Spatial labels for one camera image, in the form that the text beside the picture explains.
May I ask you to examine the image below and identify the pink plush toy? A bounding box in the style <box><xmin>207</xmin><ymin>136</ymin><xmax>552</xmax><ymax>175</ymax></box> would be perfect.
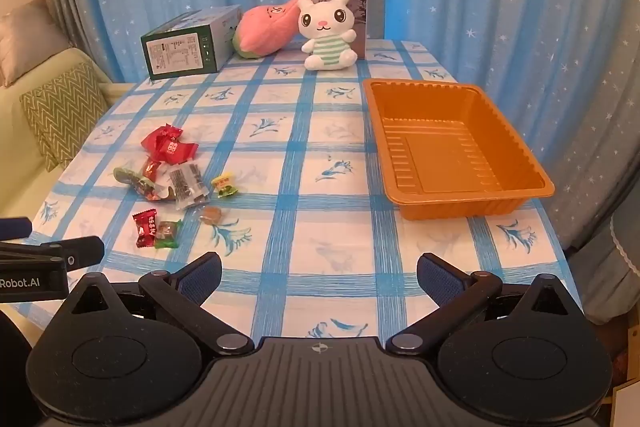
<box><xmin>233</xmin><ymin>0</ymin><xmax>311</xmax><ymax>59</ymax></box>

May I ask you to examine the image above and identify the crinkly red candy packet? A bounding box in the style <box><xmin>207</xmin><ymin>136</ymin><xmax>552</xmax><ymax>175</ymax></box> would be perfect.
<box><xmin>140</xmin><ymin>124</ymin><xmax>185</xmax><ymax>152</ymax></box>

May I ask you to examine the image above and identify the red packet with white print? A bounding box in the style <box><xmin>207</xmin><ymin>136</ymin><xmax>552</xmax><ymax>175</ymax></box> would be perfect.
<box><xmin>132</xmin><ymin>209</ymin><xmax>160</xmax><ymax>250</ymax></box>

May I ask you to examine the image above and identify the white rabbit plush toy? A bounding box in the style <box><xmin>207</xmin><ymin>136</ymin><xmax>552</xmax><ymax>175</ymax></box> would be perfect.
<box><xmin>298</xmin><ymin>0</ymin><xmax>360</xmax><ymax>72</ymax></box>

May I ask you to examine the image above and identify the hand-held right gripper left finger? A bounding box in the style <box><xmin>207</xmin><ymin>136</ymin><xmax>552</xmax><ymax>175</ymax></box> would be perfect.
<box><xmin>67</xmin><ymin>252</ymin><xmax>256</xmax><ymax>356</ymax></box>

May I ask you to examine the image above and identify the beige grey cushion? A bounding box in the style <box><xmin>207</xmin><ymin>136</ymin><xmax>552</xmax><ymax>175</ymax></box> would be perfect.
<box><xmin>0</xmin><ymin>0</ymin><xmax>72</xmax><ymax>88</ymax></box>

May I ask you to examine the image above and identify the teal lace-trimmed curtain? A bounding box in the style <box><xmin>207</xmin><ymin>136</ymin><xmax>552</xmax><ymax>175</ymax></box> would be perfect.
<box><xmin>582</xmin><ymin>192</ymin><xmax>640</xmax><ymax>324</ymax></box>

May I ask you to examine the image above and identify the light green sofa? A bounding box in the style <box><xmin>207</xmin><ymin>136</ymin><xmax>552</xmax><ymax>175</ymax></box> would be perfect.
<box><xmin>0</xmin><ymin>47</ymin><xmax>123</xmax><ymax>220</ymax></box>

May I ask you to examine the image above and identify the yellow green candy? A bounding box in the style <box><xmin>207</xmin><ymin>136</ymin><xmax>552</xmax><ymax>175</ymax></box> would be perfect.
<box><xmin>211</xmin><ymin>173</ymin><xmax>241</xmax><ymax>198</ymax></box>

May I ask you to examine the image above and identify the clear packet of dark snack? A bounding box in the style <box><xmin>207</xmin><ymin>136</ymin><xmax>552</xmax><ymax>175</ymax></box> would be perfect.
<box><xmin>167</xmin><ymin>162</ymin><xmax>211</xmax><ymax>210</ymax></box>

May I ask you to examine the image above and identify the green zigzag cushion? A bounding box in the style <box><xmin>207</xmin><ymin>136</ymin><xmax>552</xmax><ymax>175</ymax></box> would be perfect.
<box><xmin>20</xmin><ymin>59</ymin><xmax>112</xmax><ymax>172</ymax></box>

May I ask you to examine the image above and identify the green brown candy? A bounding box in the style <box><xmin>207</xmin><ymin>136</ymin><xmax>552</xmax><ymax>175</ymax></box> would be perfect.
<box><xmin>154</xmin><ymin>219</ymin><xmax>182</xmax><ymax>250</ymax></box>

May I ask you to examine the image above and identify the grey printed box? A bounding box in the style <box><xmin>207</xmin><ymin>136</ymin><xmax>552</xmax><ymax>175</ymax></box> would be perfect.
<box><xmin>308</xmin><ymin>0</ymin><xmax>369</xmax><ymax>59</ymax></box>

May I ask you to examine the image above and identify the blue checkered tablecloth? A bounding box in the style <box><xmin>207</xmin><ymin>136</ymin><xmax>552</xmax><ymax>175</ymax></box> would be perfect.
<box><xmin>27</xmin><ymin>38</ymin><xmax>586</xmax><ymax>353</ymax></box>

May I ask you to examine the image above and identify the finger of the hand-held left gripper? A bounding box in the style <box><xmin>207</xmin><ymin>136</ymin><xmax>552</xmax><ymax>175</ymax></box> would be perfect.
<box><xmin>0</xmin><ymin>216</ymin><xmax>32</xmax><ymax>241</ymax></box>
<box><xmin>0</xmin><ymin>235</ymin><xmax>106</xmax><ymax>269</ymax></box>

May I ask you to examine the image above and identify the orange plastic tray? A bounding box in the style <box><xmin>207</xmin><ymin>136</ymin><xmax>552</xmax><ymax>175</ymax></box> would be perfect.
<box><xmin>362</xmin><ymin>78</ymin><xmax>556</xmax><ymax>222</ymax></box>

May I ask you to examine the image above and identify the white green snack packet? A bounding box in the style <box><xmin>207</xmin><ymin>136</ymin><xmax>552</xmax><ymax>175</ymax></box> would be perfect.
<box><xmin>113</xmin><ymin>166</ymin><xmax>176</xmax><ymax>203</ymax></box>

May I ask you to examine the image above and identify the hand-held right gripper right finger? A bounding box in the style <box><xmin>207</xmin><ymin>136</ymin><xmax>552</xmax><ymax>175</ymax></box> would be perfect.
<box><xmin>385</xmin><ymin>252</ymin><xmax>584</xmax><ymax>356</ymax></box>

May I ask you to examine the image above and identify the beige cardboard piece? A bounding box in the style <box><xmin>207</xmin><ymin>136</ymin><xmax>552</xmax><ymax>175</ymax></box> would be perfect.
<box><xmin>611</xmin><ymin>379</ymin><xmax>640</xmax><ymax>427</ymax></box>

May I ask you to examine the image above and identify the green carton box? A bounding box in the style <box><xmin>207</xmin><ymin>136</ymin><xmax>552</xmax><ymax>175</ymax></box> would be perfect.
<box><xmin>140</xmin><ymin>4</ymin><xmax>244</xmax><ymax>81</ymax></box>

